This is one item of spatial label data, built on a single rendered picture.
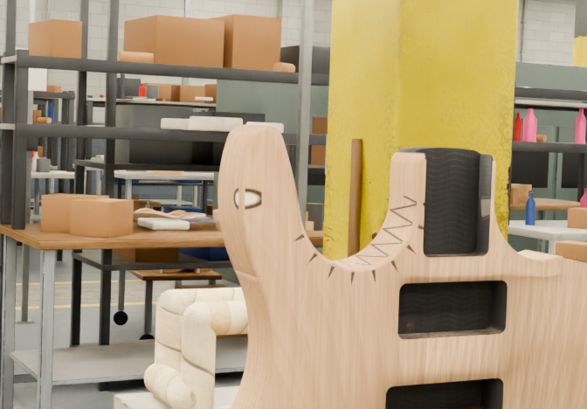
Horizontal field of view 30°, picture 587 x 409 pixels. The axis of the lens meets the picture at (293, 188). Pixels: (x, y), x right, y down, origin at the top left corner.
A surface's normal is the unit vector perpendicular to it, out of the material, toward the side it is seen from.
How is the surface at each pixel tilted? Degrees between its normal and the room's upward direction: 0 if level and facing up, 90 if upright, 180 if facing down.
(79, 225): 90
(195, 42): 90
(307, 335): 90
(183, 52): 90
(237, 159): 78
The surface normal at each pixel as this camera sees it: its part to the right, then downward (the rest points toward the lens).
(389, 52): -0.89, -0.01
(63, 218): -0.13, 0.04
